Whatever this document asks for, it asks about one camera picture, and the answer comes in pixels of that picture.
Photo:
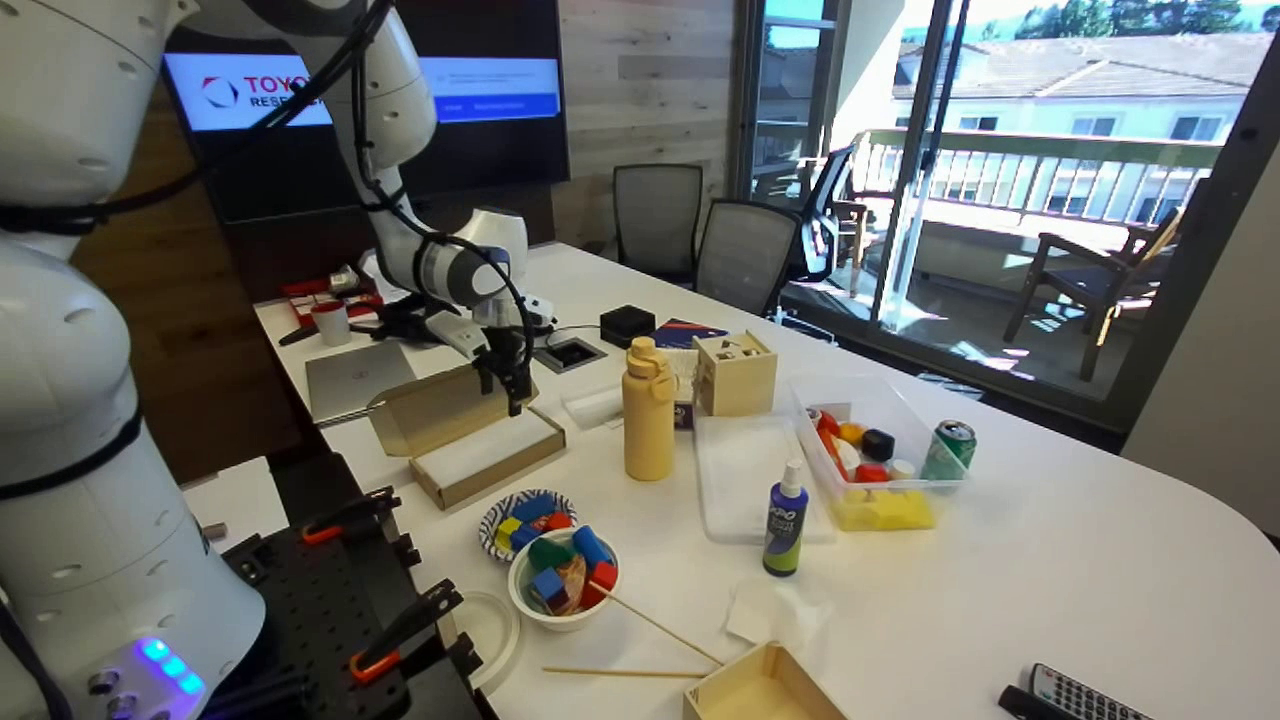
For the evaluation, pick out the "red and white box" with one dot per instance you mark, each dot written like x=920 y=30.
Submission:
x=306 y=302

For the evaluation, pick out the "black bag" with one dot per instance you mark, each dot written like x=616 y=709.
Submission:
x=404 y=321

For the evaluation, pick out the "black mounting plate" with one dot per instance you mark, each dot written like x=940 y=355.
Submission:
x=313 y=602

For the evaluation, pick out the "yellow sponge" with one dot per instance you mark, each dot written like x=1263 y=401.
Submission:
x=880 y=508

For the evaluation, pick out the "wooden patio chair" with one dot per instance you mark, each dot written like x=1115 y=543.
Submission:
x=1081 y=275

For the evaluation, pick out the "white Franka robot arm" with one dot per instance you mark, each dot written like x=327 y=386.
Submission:
x=80 y=401

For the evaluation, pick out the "wooden tray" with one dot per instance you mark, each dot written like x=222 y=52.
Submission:
x=760 y=695

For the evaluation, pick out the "blue and red book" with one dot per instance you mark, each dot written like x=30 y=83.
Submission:
x=684 y=335

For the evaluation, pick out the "yellow bottle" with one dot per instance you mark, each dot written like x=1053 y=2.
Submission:
x=650 y=421

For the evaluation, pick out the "black remote control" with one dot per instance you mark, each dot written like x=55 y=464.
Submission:
x=1073 y=698

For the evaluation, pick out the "small white cup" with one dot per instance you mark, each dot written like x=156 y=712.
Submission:
x=335 y=324

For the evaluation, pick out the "clear plastic tray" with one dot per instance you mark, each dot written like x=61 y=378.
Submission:
x=741 y=464

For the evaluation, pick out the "grey mesh office chair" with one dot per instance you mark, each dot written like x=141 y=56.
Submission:
x=659 y=213
x=744 y=252

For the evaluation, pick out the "blue glue bottle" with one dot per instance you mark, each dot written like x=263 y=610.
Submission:
x=787 y=526

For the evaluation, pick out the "thin wooden stick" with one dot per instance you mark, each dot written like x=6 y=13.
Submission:
x=615 y=669
x=661 y=630

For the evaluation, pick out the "black orange clamp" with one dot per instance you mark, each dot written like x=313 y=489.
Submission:
x=404 y=630
x=349 y=519

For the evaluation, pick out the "blue striped cloth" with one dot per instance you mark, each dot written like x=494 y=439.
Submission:
x=498 y=526

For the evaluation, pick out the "green can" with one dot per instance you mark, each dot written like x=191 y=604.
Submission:
x=949 y=455

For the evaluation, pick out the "small black box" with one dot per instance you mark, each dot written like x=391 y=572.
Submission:
x=624 y=324

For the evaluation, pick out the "wall TV screen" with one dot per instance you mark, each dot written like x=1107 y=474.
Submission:
x=522 y=161

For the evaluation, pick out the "red toy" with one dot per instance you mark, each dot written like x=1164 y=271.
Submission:
x=829 y=429

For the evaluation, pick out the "silver laptop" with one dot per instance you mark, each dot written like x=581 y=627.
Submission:
x=344 y=378

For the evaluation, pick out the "balcony railing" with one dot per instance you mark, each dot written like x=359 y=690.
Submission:
x=1040 y=183

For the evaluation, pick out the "clear plastic container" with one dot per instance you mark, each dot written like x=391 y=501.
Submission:
x=819 y=464

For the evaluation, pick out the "black office chair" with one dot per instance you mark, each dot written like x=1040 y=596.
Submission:
x=829 y=213

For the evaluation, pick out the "white bowl with blocks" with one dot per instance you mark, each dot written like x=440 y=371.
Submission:
x=526 y=602

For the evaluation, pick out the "white paper roll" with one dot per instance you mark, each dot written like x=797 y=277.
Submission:
x=595 y=406

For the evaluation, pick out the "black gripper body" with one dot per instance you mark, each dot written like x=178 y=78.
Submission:
x=506 y=350

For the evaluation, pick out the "black framed phone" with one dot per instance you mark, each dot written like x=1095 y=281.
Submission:
x=572 y=355

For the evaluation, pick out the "wooden box with holes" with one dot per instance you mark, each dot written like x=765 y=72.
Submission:
x=735 y=378

